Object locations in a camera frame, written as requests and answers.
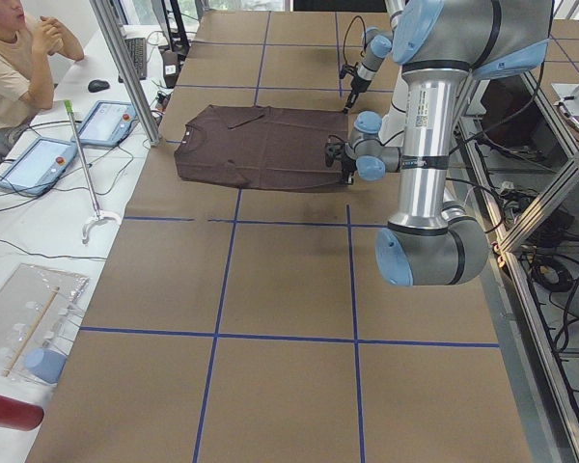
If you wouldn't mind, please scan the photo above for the far teach pendant tablet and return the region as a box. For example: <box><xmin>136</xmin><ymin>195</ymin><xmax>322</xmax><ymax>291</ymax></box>
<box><xmin>77</xmin><ymin>100</ymin><xmax>137</xmax><ymax>148</ymax></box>

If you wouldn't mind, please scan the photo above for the brown t-shirt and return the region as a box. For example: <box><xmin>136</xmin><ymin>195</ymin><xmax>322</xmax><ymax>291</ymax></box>
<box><xmin>174</xmin><ymin>105</ymin><xmax>348</xmax><ymax>191</ymax></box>

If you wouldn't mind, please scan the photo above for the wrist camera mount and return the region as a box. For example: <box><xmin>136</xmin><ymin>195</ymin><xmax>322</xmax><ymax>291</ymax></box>
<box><xmin>324</xmin><ymin>139</ymin><xmax>345</xmax><ymax>168</ymax></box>
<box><xmin>339</xmin><ymin>63</ymin><xmax>357</xmax><ymax>80</ymax></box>

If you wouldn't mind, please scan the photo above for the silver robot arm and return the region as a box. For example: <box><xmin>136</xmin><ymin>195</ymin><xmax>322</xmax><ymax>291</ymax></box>
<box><xmin>345</xmin><ymin>1</ymin><xmax>554</xmax><ymax>286</ymax></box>
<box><xmin>339</xmin><ymin>1</ymin><xmax>407</xmax><ymax>114</ymax></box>

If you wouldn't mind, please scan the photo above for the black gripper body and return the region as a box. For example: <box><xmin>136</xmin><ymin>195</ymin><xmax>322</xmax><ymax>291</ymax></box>
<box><xmin>350</xmin><ymin>73</ymin><xmax>370</xmax><ymax>96</ymax></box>
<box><xmin>340</xmin><ymin>153</ymin><xmax>357</xmax><ymax>179</ymax></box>

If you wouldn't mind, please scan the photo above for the black keyboard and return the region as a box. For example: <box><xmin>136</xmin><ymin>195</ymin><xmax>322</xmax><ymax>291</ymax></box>
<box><xmin>124</xmin><ymin>38</ymin><xmax>148</xmax><ymax>80</ymax></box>

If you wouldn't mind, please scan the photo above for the red bottle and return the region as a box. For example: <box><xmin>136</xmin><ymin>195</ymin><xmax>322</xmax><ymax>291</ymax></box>
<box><xmin>0</xmin><ymin>395</ymin><xmax>44</xmax><ymax>431</ymax></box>

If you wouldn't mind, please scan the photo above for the near teach pendant tablet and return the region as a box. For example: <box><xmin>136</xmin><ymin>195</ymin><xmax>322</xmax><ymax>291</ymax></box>
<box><xmin>0</xmin><ymin>137</ymin><xmax>77</xmax><ymax>197</ymax></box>

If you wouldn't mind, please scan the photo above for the black computer mouse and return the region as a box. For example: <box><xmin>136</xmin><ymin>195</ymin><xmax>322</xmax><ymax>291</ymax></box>
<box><xmin>87</xmin><ymin>79</ymin><xmax>110</xmax><ymax>93</ymax></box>

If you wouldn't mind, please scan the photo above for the seated person beige shirt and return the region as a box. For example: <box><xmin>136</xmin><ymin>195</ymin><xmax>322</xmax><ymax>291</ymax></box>
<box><xmin>0</xmin><ymin>1</ymin><xmax>84</xmax><ymax>158</ymax></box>

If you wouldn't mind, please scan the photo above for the metal reacher grabber tool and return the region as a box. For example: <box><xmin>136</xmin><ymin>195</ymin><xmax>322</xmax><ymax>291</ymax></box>
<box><xmin>64</xmin><ymin>99</ymin><xmax>122</xmax><ymax>245</ymax></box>

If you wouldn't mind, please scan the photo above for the aluminium frame post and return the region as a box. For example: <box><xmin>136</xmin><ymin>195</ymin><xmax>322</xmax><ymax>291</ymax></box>
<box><xmin>90</xmin><ymin>0</ymin><xmax>160</xmax><ymax>147</ymax></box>

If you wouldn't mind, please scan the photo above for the clear plastic bag sheet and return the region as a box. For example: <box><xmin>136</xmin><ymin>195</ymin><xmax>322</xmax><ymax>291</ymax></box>
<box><xmin>0</xmin><ymin>263</ymin><xmax>89</xmax><ymax>384</ymax></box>

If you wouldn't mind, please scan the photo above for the teach pendant tablet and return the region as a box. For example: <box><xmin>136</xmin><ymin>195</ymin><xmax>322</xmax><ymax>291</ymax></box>
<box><xmin>0</xmin><ymin>137</ymin><xmax>77</xmax><ymax>197</ymax></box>
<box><xmin>77</xmin><ymin>100</ymin><xmax>137</xmax><ymax>148</ymax></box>

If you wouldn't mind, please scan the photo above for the blue plastic cup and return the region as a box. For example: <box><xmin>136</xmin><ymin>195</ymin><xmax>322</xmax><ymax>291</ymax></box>
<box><xmin>24</xmin><ymin>348</ymin><xmax>67</xmax><ymax>384</ymax></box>

